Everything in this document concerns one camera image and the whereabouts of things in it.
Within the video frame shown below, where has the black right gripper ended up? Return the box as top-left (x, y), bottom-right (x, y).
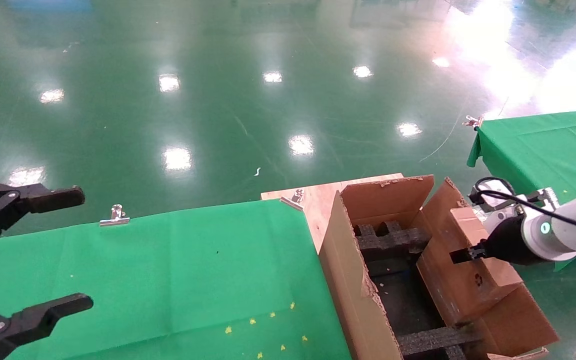
top-left (450, 215), bottom-right (539, 266)

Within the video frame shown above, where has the small cardboard box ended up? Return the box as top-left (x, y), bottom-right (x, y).
top-left (416, 206), bottom-right (525, 327)

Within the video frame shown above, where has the large open brown carton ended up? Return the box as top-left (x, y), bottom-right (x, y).
top-left (318, 174), bottom-right (560, 360)

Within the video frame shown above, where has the green table cloth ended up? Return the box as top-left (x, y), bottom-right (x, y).
top-left (467, 107), bottom-right (576, 273)
top-left (0, 199), bottom-right (351, 360)

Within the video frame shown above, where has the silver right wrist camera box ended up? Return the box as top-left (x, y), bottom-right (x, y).
top-left (475, 191), bottom-right (524, 226)

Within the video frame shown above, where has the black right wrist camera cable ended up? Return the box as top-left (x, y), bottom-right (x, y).
top-left (469, 176), bottom-right (576, 236)

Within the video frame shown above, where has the silver camera mount bracket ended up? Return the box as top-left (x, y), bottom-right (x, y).
top-left (533, 188), bottom-right (562, 212)

